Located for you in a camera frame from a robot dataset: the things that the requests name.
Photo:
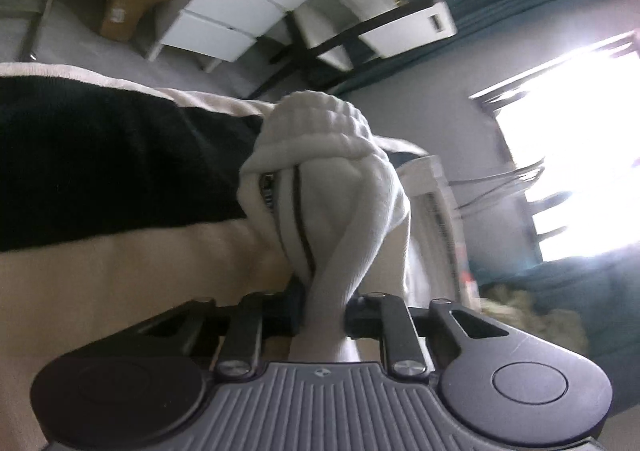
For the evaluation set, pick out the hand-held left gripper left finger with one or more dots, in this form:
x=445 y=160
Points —
x=295 y=303

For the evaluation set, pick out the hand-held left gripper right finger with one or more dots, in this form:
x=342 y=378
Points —
x=357 y=313

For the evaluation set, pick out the white sock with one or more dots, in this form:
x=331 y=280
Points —
x=325 y=191

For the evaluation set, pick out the white laundry basket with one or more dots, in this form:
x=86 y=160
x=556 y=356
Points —
x=440 y=226

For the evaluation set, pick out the pile of cream printed blankets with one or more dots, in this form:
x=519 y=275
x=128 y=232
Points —
x=530 y=311

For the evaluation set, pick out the garment steamer stand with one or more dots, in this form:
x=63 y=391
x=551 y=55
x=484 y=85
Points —
x=500 y=186

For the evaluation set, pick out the striped blanket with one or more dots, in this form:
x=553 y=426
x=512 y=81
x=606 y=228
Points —
x=125 y=181

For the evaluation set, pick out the dark framed window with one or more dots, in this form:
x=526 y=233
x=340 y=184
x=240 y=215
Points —
x=570 y=151

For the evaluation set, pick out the white desk with black legs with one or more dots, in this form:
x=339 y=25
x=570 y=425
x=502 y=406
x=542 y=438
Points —
x=370 y=36

